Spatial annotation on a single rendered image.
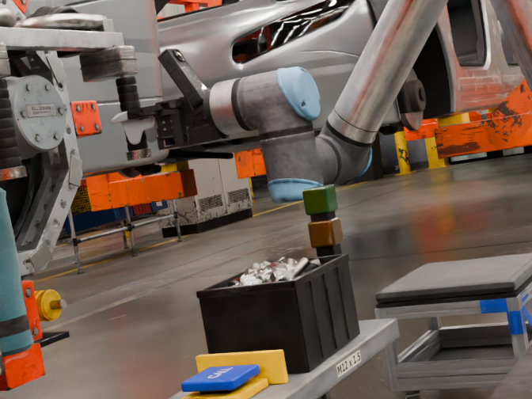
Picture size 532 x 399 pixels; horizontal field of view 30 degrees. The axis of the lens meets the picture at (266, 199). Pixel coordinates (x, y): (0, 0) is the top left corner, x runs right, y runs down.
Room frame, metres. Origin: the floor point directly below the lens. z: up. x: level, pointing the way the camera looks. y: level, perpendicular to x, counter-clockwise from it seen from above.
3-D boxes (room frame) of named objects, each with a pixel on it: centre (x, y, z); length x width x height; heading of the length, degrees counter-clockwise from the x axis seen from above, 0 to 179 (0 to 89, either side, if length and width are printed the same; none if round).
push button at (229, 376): (1.15, 0.09, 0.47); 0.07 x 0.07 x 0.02; 63
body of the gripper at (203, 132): (1.71, 0.10, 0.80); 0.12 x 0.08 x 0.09; 63
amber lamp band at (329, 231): (1.48, -0.08, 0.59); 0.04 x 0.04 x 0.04; 63
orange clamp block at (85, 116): (2.00, 0.36, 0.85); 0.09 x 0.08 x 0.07; 153
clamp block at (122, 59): (1.78, 0.24, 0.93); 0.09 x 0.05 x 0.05; 63
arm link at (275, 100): (1.63, -0.05, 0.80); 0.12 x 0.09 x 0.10; 63
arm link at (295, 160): (1.64, -0.06, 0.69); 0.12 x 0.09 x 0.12; 143
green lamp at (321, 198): (1.48, -0.08, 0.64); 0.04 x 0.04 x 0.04; 63
